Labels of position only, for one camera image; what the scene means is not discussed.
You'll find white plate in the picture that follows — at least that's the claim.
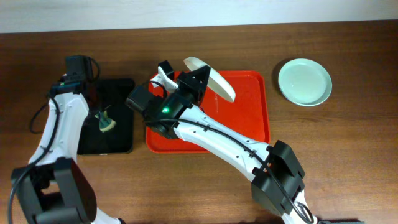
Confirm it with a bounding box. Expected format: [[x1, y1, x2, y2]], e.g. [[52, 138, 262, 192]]
[[183, 57, 236, 103]]

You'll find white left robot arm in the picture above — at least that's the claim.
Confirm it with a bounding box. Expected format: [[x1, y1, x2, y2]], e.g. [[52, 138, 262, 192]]
[[7, 55, 123, 224]]

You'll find black plastic tray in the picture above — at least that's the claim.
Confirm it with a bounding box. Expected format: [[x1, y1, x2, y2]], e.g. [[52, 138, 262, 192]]
[[78, 78, 135, 155]]

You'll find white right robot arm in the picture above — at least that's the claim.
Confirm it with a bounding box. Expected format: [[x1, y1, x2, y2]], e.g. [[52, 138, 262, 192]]
[[126, 57, 318, 223]]

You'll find red serving tray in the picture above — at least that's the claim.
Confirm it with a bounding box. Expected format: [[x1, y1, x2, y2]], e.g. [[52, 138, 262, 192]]
[[146, 70, 271, 154]]

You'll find green yellow sponge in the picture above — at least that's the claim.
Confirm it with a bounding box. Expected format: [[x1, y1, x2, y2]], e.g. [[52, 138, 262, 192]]
[[95, 111, 117, 133]]

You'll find light green plate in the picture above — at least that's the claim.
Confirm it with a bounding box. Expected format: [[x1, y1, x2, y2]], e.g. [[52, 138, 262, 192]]
[[278, 58, 333, 105]]

